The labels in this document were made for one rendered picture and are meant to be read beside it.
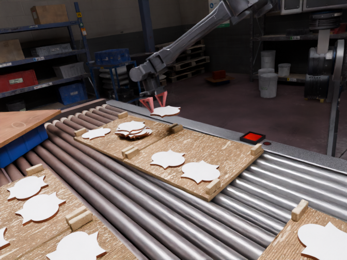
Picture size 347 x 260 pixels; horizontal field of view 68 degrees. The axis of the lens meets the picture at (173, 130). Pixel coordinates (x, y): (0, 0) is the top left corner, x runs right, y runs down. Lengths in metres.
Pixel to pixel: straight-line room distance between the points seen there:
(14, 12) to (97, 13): 1.61
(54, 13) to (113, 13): 1.66
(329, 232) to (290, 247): 0.10
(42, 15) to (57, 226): 4.67
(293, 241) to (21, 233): 0.69
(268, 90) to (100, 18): 3.90
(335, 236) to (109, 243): 0.51
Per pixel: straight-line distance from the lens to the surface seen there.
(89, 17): 6.27
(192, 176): 0.85
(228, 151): 1.00
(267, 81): 4.65
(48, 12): 5.29
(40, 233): 0.82
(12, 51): 5.19
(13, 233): 0.87
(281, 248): 0.66
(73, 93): 5.43
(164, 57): 1.07
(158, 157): 0.98
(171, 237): 0.70
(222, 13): 0.97
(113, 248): 0.69
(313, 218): 0.74
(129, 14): 6.76
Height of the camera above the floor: 1.41
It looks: 23 degrees down
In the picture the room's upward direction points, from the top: 7 degrees counter-clockwise
